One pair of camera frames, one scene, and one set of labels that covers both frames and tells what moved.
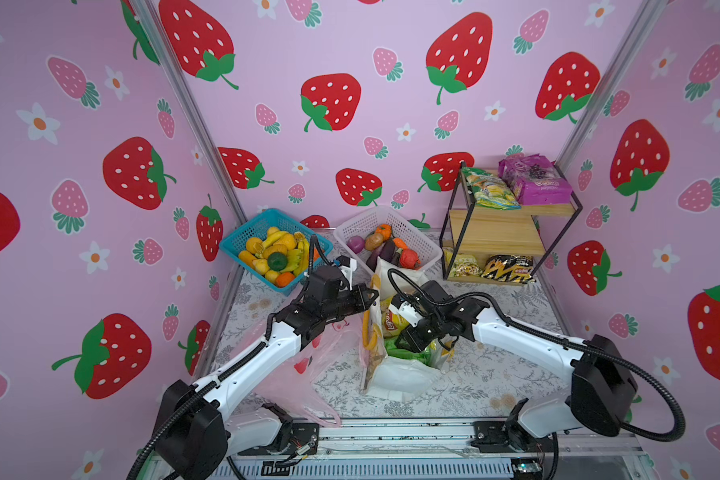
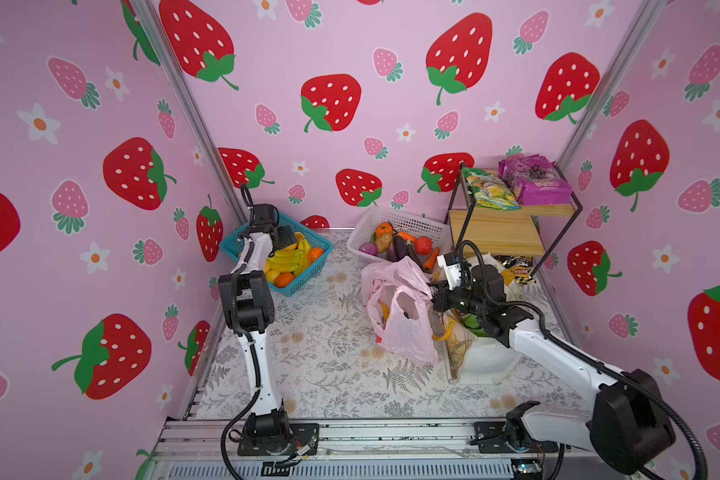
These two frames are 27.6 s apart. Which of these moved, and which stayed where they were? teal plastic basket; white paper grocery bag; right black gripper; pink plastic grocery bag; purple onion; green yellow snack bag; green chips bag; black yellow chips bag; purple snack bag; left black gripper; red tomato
Moved: left black gripper; purple onion; green chips bag; white paper grocery bag; red tomato; pink plastic grocery bag; right black gripper
Stayed: green yellow snack bag; teal plastic basket; purple snack bag; black yellow chips bag
